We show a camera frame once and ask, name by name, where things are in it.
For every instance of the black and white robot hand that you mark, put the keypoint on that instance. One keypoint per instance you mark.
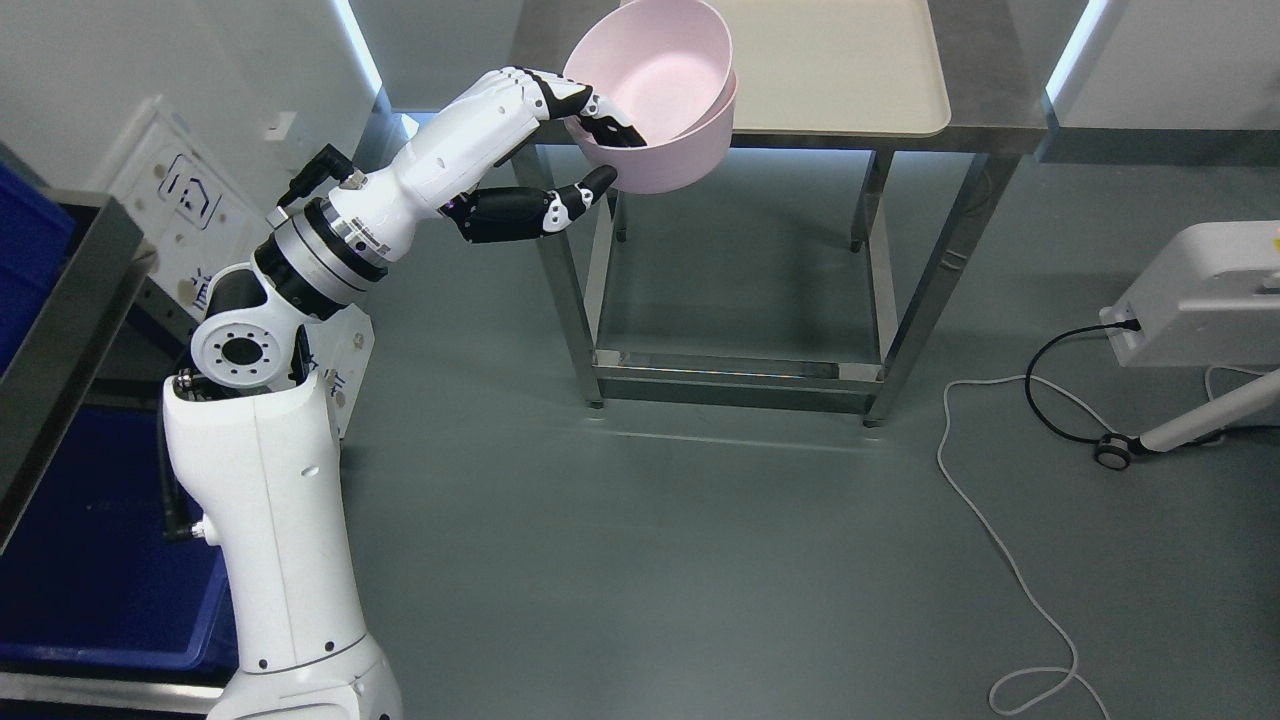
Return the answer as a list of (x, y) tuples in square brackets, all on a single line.
[(436, 175)]

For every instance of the pink bowl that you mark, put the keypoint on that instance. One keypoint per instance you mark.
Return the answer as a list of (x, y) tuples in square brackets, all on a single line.
[(663, 63), (674, 164)]

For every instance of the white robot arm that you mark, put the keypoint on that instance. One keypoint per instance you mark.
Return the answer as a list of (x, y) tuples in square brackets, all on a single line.
[(252, 436)]

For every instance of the cream plastic tray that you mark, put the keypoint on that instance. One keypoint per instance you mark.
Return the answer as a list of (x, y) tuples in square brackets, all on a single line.
[(836, 69)]

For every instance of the left blue storage bin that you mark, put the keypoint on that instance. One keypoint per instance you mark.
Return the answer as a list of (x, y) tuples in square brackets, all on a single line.
[(88, 579)]

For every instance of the white stand leg with caster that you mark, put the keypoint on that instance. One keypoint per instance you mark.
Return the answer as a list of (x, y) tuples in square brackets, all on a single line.
[(1205, 423)]

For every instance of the white machine housing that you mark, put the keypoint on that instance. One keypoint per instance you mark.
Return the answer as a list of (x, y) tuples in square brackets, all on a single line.
[(1211, 297)]

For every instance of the white wall socket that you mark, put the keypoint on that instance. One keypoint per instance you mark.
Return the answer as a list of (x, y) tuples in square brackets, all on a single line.
[(280, 128)]

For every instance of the steel shelf rail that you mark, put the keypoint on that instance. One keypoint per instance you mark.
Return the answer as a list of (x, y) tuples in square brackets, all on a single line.
[(62, 353)]

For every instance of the steel table frame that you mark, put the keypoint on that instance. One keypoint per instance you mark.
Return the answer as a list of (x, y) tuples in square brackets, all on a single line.
[(774, 287)]

